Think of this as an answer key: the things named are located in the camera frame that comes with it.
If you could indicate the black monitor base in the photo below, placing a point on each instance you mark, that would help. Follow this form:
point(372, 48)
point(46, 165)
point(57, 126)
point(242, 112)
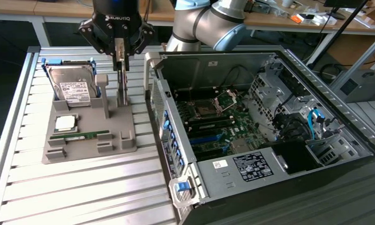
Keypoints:
point(338, 15)

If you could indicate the thin metal locking lever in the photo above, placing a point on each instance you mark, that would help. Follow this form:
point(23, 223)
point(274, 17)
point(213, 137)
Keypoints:
point(192, 97)

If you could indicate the grey metal device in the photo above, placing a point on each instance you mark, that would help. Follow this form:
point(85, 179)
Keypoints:
point(260, 7)

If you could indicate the white mug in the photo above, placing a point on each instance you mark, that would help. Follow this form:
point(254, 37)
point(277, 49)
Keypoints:
point(289, 2)

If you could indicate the silver CPU chip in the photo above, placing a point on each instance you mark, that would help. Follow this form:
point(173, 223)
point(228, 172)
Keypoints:
point(66, 124)

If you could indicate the GPU card with black cooler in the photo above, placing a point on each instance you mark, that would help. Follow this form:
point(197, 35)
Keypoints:
point(123, 82)

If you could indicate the green Dell motherboard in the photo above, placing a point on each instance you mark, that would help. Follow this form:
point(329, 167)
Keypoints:
point(238, 131)

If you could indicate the silver socket cover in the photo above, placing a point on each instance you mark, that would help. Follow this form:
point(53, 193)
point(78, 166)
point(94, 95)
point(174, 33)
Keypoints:
point(220, 102)

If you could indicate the silver chipset heatsink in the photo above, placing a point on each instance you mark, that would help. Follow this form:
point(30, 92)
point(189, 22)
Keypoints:
point(241, 145)

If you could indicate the green RAM stick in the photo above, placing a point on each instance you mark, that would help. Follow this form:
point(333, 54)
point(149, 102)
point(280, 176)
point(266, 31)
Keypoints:
point(87, 135)

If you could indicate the grey power supply unit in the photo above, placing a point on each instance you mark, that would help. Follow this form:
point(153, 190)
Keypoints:
point(220, 182)

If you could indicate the large silver disk bay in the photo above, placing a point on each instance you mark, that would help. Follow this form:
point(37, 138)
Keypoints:
point(269, 89)

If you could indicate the black slanted pole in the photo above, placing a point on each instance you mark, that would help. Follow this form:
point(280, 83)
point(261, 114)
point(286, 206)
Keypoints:
point(338, 34)

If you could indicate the blue expansion slot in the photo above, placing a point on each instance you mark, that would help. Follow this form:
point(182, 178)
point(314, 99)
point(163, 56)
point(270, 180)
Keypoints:
point(206, 140)

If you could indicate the silver hard disk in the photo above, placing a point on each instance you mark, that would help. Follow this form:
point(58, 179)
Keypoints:
point(75, 91)

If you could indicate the orange box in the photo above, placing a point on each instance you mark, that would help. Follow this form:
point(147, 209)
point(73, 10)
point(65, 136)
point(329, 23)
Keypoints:
point(297, 18)

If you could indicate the open black PC case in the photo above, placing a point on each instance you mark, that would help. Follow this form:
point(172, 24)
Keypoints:
point(188, 77)

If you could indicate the wooden desk white frame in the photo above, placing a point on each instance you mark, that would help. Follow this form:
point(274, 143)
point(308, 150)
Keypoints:
point(281, 22)
point(19, 9)

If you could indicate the CPU socket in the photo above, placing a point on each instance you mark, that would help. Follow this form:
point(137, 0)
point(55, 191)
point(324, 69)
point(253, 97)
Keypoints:
point(205, 110)

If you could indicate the grey metal cabinet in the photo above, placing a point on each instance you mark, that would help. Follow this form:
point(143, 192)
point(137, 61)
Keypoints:
point(362, 86)

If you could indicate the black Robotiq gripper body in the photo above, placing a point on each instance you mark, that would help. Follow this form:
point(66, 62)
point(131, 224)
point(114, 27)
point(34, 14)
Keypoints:
point(117, 25)

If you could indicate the small silver disk bay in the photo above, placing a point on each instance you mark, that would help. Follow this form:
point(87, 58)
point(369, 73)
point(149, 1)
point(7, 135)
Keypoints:
point(332, 152)

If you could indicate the white box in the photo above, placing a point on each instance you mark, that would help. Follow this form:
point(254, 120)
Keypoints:
point(324, 21)

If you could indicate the black RAM stick with label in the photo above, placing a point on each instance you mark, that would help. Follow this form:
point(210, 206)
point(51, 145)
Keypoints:
point(212, 126)

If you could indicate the grey plastic parts rack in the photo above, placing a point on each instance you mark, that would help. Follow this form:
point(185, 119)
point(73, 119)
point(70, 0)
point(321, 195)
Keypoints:
point(87, 152)

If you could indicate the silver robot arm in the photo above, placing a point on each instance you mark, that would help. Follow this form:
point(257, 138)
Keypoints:
point(194, 23)

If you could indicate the blue case latch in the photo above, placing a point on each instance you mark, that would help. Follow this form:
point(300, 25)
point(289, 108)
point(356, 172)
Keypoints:
point(181, 186)

